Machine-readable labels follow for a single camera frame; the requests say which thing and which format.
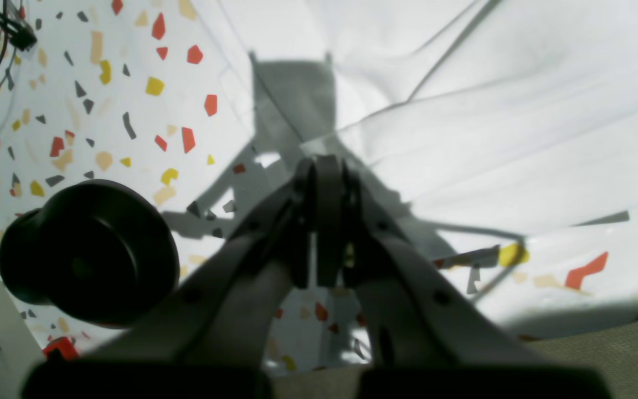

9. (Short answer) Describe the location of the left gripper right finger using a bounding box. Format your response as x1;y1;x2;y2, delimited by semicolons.
319;156;611;398

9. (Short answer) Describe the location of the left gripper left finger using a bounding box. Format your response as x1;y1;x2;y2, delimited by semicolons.
21;159;316;398

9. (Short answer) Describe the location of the white T-shirt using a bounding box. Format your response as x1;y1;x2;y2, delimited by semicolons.
193;1;638;234

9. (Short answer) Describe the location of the black cylinder tube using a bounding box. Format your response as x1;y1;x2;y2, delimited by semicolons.
0;179;180;329

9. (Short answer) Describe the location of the small red clip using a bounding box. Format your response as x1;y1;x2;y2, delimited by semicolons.
42;336;80;361

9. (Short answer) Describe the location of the terrazzo pattern tablecloth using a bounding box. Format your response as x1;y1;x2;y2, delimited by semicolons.
0;1;638;339

